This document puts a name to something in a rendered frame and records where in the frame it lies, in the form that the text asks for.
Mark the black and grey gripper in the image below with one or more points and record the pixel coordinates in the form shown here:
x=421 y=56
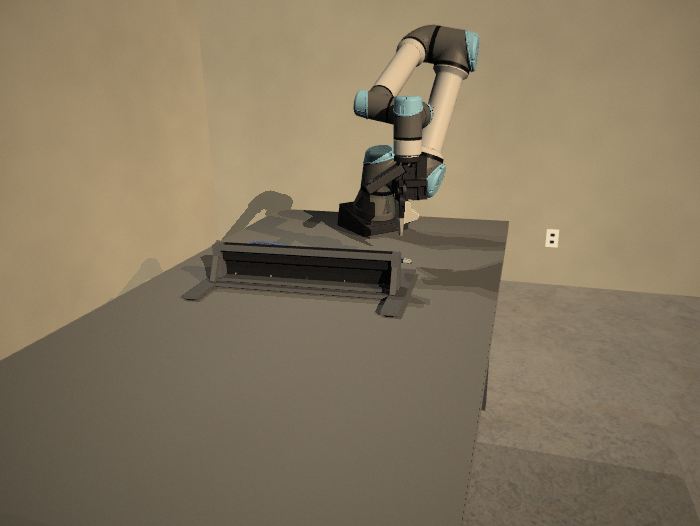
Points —
x=411 y=185

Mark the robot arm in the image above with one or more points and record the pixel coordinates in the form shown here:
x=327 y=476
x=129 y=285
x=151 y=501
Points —
x=454 y=53

